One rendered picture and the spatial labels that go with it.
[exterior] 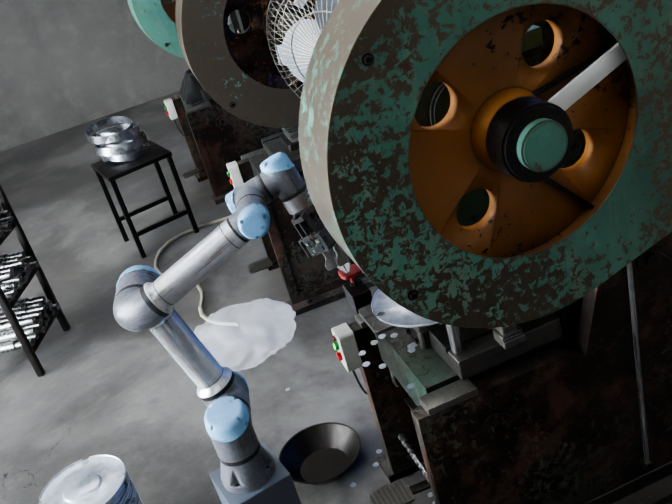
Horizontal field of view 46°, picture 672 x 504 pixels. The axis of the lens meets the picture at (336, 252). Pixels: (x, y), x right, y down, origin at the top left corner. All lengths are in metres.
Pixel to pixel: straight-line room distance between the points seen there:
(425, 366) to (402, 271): 0.64
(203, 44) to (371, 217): 1.79
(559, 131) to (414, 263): 0.37
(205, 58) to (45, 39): 5.35
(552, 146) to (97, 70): 7.23
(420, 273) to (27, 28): 7.14
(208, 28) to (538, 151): 1.87
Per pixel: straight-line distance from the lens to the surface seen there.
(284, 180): 1.98
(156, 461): 3.27
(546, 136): 1.54
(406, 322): 2.10
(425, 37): 1.45
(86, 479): 2.82
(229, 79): 3.21
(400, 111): 1.45
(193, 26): 3.15
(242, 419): 2.16
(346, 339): 2.40
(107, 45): 8.47
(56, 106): 8.56
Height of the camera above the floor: 1.93
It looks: 27 degrees down
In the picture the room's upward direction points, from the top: 16 degrees counter-clockwise
